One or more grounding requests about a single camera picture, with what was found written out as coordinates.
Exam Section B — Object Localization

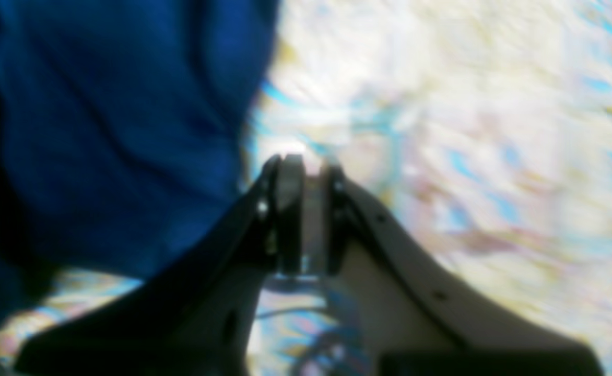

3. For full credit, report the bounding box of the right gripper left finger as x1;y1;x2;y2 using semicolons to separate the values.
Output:
14;155;305;375

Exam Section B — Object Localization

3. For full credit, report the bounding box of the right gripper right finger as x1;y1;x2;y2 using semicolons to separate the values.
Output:
317;160;604;375

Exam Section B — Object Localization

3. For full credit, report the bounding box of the blue long-sleeve T-shirt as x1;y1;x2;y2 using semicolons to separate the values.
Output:
0;1;280;327

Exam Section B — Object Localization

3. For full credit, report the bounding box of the patterned tile tablecloth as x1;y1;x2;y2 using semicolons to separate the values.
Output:
0;1;612;375

